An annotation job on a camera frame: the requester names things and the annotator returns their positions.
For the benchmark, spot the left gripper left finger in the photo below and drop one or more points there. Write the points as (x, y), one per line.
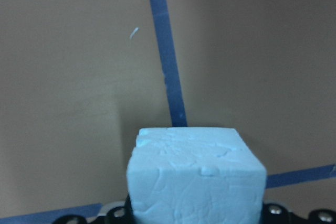
(115, 212)

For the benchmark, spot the light blue block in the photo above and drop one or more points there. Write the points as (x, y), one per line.
(194, 175)

